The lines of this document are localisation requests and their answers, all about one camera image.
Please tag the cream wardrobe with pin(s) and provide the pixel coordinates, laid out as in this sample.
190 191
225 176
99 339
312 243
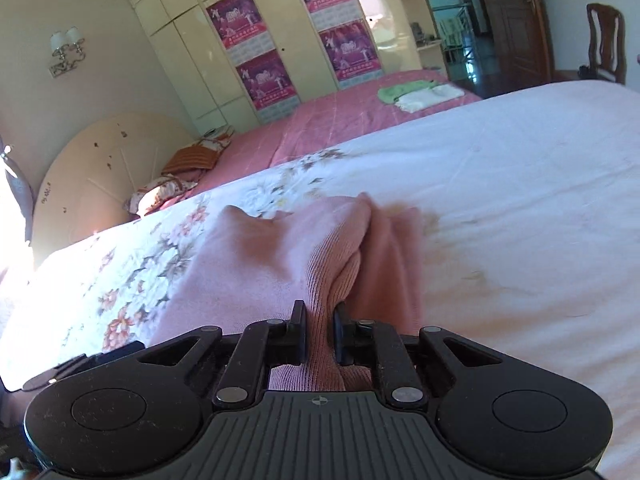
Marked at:
200 45

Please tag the green folded cloth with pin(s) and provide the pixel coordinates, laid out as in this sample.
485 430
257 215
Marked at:
400 91

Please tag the cream round headboard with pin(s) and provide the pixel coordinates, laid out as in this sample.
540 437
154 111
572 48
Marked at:
95 175

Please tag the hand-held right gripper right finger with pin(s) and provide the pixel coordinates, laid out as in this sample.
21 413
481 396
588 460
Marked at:
342 332

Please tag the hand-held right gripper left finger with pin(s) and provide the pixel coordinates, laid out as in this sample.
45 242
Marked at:
299 332

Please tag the wooden chair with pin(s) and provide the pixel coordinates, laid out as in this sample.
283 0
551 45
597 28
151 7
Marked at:
605 40

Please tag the orange striped pillow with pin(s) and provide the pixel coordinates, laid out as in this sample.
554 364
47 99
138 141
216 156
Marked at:
192 159

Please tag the pink checked bedspread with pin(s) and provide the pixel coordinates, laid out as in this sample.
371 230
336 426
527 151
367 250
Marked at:
320 125

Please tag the twin shade wall lamp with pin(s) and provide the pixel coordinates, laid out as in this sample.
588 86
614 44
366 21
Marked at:
67 47

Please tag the cream corner shelf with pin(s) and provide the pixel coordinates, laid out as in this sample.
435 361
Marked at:
420 20

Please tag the pink knit sweater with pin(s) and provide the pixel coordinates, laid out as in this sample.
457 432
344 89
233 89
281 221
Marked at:
280 260

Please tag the white floral blanket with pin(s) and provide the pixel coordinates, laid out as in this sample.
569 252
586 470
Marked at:
500 210

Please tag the small floral pillow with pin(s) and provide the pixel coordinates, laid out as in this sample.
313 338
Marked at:
217 139

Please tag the white folded cloth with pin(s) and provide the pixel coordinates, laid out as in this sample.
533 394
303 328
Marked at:
425 99

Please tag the dark wooden door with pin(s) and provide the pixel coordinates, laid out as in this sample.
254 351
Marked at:
515 25

